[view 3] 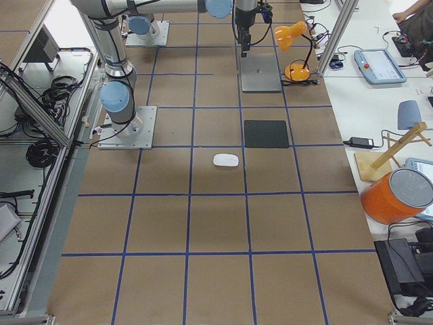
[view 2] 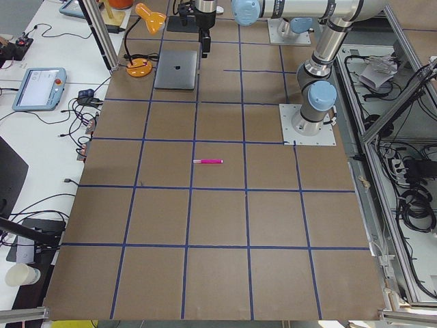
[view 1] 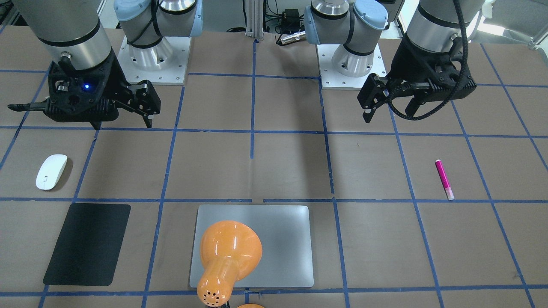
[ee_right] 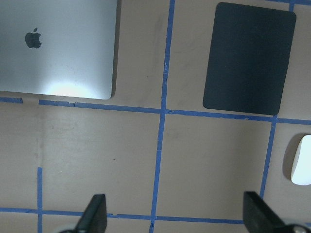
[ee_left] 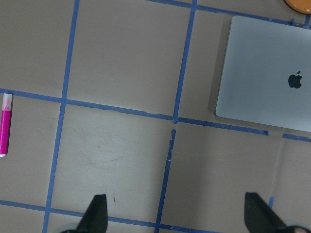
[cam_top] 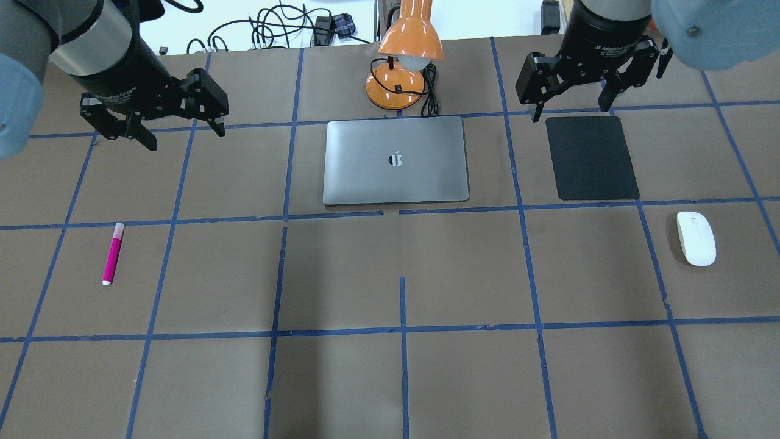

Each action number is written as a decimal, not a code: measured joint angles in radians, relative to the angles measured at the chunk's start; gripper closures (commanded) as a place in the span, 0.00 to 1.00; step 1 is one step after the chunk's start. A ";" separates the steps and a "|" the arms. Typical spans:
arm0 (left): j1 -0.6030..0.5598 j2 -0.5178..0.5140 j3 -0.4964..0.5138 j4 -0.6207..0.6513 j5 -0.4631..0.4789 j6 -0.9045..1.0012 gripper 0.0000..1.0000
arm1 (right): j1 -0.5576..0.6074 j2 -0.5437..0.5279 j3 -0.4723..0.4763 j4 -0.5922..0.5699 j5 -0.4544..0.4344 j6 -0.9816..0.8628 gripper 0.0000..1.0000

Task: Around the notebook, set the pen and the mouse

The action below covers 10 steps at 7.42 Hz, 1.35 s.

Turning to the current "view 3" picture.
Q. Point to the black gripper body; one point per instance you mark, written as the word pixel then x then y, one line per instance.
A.
pixel 244 19

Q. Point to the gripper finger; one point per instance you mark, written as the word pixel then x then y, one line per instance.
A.
pixel 242 40
pixel 247 42

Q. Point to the white computer mouse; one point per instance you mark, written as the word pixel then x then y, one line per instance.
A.
pixel 225 160

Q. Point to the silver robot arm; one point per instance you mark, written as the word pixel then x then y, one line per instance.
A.
pixel 117 96
pixel 143 27

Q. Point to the silver laptop notebook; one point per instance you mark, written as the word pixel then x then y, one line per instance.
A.
pixel 259 73

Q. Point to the black mousepad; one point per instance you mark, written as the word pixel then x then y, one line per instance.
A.
pixel 265 134

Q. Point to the blue teach pendant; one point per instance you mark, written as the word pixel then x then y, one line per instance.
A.
pixel 378 67

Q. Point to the black power adapter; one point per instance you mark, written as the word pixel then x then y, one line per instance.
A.
pixel 361 142

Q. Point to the wooden stand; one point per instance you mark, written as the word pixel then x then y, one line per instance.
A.
pixel 374 165

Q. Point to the orange cylindrical container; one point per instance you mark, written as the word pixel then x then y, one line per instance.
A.
pixel 397 196

